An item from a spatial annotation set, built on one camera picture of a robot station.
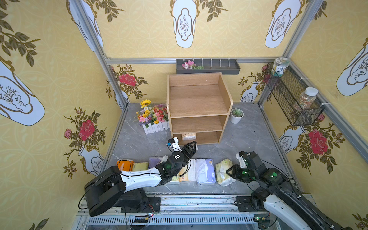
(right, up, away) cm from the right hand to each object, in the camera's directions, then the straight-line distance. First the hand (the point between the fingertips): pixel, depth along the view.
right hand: (228, 171), depth 79 cm
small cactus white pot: (+13, +31, +24) cm, 41 cm away
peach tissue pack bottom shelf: (-21, +17, +15) cm, 31 cm away
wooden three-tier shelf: (-16, +36, -2) cm, 40 cm away
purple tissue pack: (-42, +4, +5) cm, 42 cm away
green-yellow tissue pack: (-49, +1, +4) cm, 49 cm away
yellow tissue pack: (-29, -5, -1) cm, 29 cm away
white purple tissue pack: (-12, -1, 0) cm, 12 cm away
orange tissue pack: (-58, +2, +3) cm, 58 cm away
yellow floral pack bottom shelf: (-4, -2, -4) cm, 6 cm away
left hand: (-20, +15, +1) cm, 25 cm away
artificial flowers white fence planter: (-45, +29, +14) cm, 55 cm away
